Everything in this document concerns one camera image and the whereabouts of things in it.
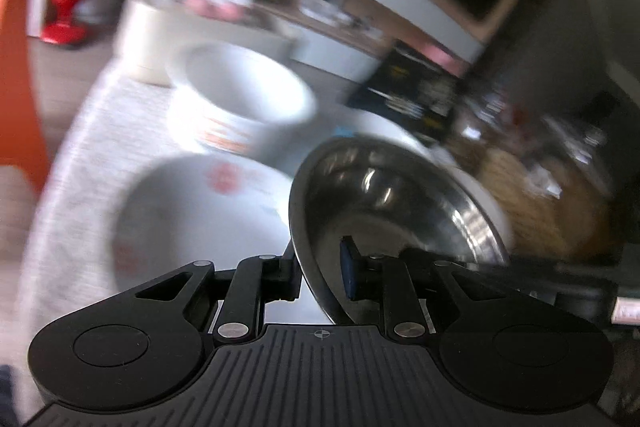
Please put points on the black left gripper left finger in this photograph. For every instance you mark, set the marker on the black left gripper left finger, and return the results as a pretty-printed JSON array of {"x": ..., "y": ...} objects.
[{"x": 279, "y": 278}]

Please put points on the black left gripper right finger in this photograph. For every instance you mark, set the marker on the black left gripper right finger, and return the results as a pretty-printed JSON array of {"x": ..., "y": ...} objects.
[{"x": 372, "y": 277}]

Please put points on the stainless steel bowl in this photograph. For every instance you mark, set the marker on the stainless steel bowl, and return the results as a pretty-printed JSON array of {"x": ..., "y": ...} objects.
[{"x": 386, "y": 198}]

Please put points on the white plate with red pattern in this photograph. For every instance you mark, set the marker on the white plate with red pattern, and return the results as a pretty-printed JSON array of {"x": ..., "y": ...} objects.
[{"x": 217, "y": 207}]

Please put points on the white ceramic bowl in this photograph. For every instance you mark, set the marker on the white ceramic bowl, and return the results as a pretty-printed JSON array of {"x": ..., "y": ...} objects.
[{"x": 237, "y": 100}]

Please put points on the glass jar of peanuts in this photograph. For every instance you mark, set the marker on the glass jar of peanuts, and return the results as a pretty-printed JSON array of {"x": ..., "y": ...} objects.
[{"x": 556, "y": 200}]

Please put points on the black snack bag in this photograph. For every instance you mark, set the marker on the black snack bag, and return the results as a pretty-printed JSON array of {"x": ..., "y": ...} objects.
[{"x": 411, "y": 90}]

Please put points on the white lace tablecloth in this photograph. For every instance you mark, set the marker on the white lace tablecloth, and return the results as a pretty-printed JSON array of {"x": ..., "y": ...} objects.
[{"x": 124, "y": 129}]

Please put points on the orange plastic chair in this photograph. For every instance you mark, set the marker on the orange plastic chair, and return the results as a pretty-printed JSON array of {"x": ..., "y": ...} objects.
[{"x": 22, "y": 142}]

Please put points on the cream oval storage tray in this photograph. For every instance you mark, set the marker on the cream oval storage tray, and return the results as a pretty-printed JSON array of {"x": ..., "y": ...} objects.
[{"x": 151, "y": 32}]

